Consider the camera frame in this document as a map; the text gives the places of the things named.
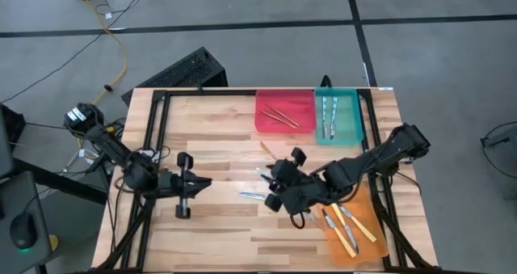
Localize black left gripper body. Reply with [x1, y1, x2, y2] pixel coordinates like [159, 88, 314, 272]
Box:
[155, 152, 199, 220]

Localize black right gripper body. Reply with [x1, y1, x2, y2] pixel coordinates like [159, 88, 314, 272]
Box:
[265, 147, 324, 215]

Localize wooden chopstick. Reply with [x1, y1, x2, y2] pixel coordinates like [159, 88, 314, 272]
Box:
[260, 141, 278, 161]

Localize gold cutlery piece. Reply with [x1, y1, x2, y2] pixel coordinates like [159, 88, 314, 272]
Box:
[259, 110, 298, 129]

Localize wooden chopsticks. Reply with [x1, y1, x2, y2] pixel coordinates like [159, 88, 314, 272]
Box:
[264, 103, 303, 129]

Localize cream-handled knife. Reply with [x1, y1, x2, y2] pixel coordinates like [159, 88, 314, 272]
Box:
[321, 208, 359, 259]

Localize red plastic tray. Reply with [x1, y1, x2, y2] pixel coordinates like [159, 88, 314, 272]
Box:
[254, 89, 317, 135]

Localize teal plastic tray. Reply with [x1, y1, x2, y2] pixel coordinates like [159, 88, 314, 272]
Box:
[313, 86, 364, 146]

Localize orange plastic tray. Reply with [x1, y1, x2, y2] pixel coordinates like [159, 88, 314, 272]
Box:
[321, 183, 389, 267]

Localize black perforated computer case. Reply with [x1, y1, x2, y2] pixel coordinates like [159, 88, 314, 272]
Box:
[120, 46, 229, 107]

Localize black desk bar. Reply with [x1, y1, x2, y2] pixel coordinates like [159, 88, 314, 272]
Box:
[11, 156, 109, 205]

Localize grey desk pad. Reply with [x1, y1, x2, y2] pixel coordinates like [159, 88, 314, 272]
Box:
[0, 171, 54, 274]

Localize black computer mouse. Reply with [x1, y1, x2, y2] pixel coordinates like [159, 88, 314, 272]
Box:
[9, 212, 40, 251]

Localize grey monitor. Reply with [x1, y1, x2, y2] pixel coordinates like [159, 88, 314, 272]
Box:
[0, 107, 14, 179]

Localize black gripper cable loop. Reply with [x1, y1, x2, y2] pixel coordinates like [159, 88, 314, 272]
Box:
[288, 210, 306, 230]

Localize black metal table frame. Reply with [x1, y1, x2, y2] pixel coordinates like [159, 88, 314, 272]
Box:
[95, 87, 441, 274]

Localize yellow cable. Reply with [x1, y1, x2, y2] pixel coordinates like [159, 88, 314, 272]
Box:
[71, 0, 129, 150]

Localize black floor cable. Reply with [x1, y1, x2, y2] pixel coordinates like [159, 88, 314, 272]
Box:
[0, 0, 146, 105]

